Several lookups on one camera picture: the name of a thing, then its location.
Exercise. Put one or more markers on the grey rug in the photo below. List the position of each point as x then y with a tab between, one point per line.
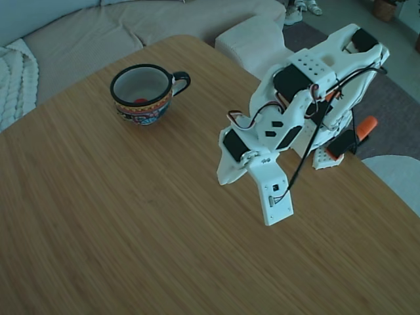
393	108

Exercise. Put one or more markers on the brown woven basket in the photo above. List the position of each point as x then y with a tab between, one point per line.
384	10

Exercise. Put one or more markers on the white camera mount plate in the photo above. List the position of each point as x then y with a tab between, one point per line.
274	200

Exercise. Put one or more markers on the white knitted blanket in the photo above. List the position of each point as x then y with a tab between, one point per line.
14	82

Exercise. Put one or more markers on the white chair seat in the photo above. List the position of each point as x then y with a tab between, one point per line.
397	177

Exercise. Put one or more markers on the beige sofa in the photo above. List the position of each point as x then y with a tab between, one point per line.
98	39

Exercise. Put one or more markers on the white upholstered ottoman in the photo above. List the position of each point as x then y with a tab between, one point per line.
256	42

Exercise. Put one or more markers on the orange and black clamp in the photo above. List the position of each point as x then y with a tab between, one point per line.
367	126
332	96

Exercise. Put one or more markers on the red bottle cap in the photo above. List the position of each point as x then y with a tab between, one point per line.
140	100

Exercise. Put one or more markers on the white shoe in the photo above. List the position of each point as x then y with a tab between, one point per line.
292	14
313	6

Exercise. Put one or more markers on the colourful patterned ceramic cup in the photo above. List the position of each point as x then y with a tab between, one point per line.
144	111

